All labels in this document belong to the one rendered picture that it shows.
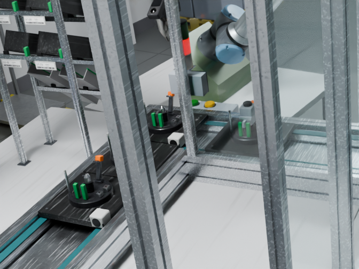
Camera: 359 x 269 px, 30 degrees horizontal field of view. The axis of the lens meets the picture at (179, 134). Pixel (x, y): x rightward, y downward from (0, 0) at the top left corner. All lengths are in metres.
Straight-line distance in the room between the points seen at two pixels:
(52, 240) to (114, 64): 1.12
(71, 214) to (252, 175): 0.59
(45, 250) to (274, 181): 1.09
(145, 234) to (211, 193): 1.10
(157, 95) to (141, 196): 1.93
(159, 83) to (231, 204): 1.12
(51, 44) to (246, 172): 0.80
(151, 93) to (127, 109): 2.03
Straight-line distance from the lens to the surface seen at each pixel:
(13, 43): 2.48
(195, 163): 2.26
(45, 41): 2.39
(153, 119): 2.41
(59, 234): 2.07
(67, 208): 2.08
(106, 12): 0.97
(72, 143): 2.71
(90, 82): 2.44
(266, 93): 0.99
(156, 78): 3.20
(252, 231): 2.02
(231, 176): 2.22
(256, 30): 0.96
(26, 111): 5.15
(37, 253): 2.01
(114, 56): 0.99
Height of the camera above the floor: 2.03
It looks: 27 degrees down
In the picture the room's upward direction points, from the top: 9 degrees counter-clockwise
